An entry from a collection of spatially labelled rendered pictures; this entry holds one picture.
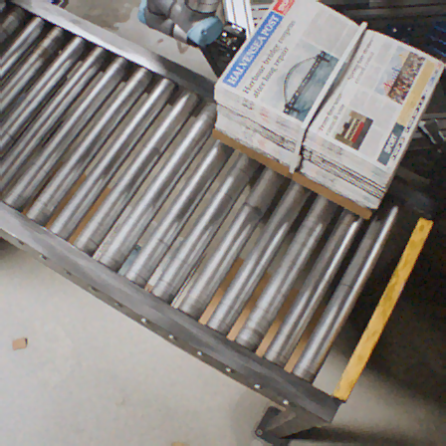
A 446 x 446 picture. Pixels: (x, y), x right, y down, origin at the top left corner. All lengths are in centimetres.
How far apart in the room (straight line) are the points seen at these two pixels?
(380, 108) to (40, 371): 139
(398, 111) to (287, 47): 25
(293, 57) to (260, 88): 10
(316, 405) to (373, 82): 63
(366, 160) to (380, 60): 23
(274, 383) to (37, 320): 110
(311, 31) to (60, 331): 130
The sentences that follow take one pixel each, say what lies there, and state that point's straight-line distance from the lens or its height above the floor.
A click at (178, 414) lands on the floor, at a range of 200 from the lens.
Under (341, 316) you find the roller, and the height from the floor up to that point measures 80.
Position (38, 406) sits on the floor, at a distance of 207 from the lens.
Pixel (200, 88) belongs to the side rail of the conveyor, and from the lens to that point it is 144.
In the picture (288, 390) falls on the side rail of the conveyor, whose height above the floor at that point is 80.
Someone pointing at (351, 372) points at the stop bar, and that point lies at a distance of 121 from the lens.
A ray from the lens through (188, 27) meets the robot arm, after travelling 137.
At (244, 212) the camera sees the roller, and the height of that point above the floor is 80.
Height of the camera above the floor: 199
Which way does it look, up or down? 68 degrees down
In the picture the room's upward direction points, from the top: 3 degrees clockwise
